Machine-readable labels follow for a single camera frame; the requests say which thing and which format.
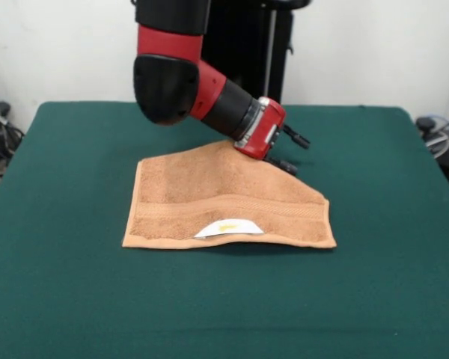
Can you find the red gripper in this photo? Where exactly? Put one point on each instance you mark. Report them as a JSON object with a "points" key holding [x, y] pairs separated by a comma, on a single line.
{"points": [[263, 131]]}

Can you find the orange terry towel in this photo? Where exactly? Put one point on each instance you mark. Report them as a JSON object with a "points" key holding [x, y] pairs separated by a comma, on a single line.
{"points": [[209, 194]]}

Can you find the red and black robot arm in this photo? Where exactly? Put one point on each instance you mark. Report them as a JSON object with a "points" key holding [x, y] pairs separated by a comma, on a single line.
{"points": [[172, 86]]}

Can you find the dark green table cloth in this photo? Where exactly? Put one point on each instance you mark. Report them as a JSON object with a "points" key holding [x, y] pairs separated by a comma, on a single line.
{"points": [[78, 280]]}

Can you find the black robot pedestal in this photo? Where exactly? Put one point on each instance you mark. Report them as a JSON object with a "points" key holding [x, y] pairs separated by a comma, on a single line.
{"points": [[247, 45]]}

